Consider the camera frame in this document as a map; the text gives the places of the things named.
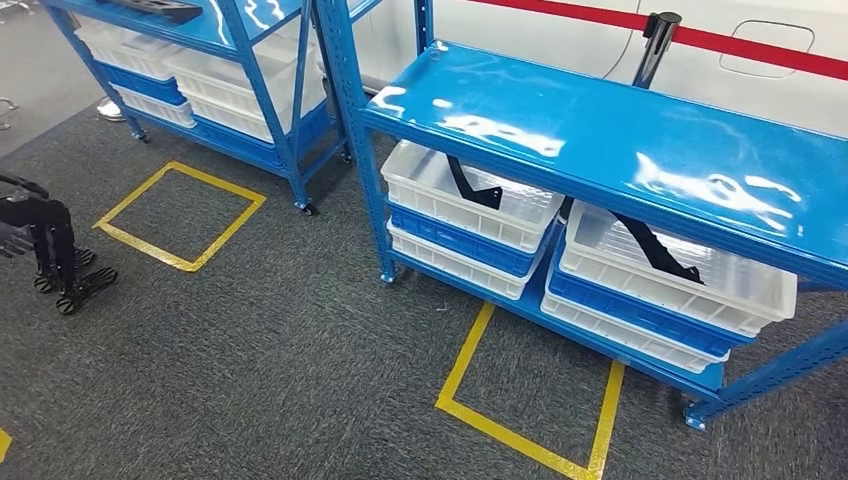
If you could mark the blue steel shelf rack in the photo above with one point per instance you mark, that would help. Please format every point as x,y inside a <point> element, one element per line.
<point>199,33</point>
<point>596,132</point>

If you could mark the blue plastic crate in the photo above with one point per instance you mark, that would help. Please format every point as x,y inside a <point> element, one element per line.
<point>636,314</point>
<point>464,242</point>

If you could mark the white car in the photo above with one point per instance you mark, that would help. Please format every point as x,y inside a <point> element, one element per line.
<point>530,40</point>

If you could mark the person's foot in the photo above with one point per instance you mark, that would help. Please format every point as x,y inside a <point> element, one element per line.
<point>111,111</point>

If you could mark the red barrier belt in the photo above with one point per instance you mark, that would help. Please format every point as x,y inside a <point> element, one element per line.
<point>729,45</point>

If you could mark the humanoid robot black legs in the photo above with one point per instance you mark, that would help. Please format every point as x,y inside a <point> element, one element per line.
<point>56,232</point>

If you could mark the black curved bracket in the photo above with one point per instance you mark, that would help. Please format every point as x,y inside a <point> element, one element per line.
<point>474,192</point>
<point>652,248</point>

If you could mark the black stanchion post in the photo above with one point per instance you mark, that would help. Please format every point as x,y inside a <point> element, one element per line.
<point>652,53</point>

